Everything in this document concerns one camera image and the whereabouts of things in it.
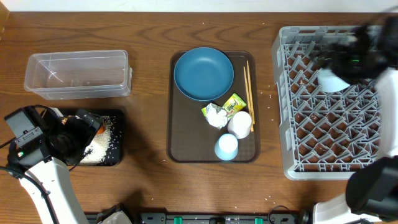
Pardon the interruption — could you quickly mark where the orange carrot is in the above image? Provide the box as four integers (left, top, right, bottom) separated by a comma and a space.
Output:
96, 124, 106, 135

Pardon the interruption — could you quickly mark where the light blue bowl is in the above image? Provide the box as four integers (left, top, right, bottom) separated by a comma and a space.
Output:
317, 68, 350, 93

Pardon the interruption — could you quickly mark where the wooden chopstick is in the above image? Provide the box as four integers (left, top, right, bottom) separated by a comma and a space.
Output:
246, 60, 255, 125
243, 67, 254, 132

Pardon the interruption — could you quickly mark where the pile of white rice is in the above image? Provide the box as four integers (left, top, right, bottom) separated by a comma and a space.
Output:
80, 116, 121, 166

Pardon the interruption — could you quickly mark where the green snack wrapper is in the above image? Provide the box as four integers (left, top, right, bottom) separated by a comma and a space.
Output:
222, 93, 247, 119

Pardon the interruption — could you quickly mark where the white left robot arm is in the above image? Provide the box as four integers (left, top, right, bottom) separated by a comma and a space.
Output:
1, 105, 103, 223

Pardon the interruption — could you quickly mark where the clear plastic bin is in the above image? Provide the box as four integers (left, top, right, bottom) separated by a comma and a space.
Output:
24, 50, 132, 100

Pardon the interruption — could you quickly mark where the brown serving tray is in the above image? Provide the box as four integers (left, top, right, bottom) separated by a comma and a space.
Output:
167, 50, 258, 164

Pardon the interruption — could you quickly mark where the light blue plastic cup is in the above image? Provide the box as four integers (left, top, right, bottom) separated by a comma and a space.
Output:
214, 134, 238, 161

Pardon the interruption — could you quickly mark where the crumpled white paper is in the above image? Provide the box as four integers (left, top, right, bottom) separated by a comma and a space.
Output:
201, 103, 228, 129

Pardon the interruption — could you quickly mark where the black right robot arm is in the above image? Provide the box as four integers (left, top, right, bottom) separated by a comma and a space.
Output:
308, 16, 397, 223

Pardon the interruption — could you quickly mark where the black waste tray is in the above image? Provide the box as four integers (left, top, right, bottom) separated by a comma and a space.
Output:
40, 108, 125, 167

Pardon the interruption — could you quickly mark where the white plastic cup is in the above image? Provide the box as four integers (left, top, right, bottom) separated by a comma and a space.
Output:
228, 111, 252, 139

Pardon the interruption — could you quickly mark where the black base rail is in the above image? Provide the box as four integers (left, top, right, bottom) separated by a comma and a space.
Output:
130, 213, 299, 224

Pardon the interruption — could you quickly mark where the grey dishwasher rack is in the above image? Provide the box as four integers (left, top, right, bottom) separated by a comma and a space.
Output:
272, 26, 381, 180

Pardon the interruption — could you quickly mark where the dark blue plate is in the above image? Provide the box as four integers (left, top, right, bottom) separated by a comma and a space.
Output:
174, 47, 234, 101

